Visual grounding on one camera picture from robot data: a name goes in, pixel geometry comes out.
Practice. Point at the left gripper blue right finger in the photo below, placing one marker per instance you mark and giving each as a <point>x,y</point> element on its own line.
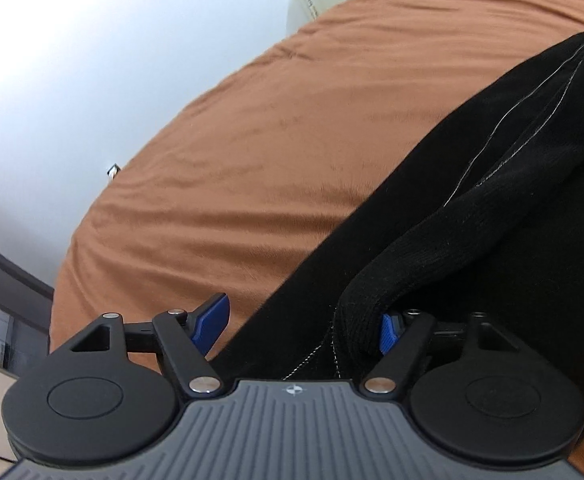
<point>402,342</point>

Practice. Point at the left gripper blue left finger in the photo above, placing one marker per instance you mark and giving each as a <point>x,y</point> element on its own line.
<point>185,338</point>

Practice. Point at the black corduroy pants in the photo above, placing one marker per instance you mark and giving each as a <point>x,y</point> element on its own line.
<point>485,214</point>

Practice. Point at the orange bed cover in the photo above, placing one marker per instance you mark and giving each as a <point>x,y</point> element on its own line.
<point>237,191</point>

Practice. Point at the dark wardrobe cabinet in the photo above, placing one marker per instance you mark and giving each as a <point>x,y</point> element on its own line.
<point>25,319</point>

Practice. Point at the wall socket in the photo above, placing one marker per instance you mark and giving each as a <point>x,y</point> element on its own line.
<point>113,171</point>

